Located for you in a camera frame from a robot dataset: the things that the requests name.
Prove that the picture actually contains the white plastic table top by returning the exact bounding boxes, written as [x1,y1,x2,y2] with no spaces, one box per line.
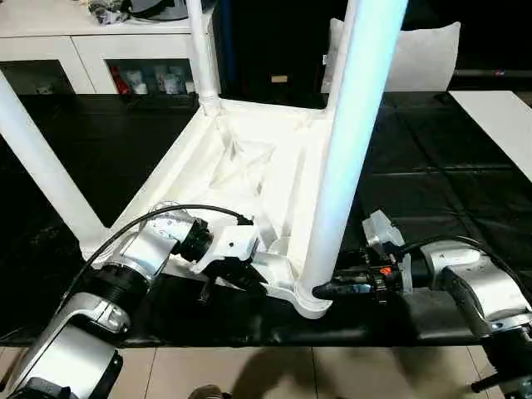
[78,97,336,320]

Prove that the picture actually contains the black mat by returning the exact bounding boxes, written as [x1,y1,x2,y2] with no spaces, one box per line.
[0,91,532,348]

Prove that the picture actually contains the white flat board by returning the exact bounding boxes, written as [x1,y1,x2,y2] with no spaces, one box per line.
[448,90,532,184]

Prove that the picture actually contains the grey pillow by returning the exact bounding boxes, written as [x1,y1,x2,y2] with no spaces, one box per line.
[322,18,461,93]

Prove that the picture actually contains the black case with gold label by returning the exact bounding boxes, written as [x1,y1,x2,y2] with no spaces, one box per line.
[211,0,333,107]

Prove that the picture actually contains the white glass-door cabinet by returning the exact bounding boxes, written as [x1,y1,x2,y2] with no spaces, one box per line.
[0,16,217,96]

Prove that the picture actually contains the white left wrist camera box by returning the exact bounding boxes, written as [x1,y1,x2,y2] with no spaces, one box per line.
[193,224,262,275]

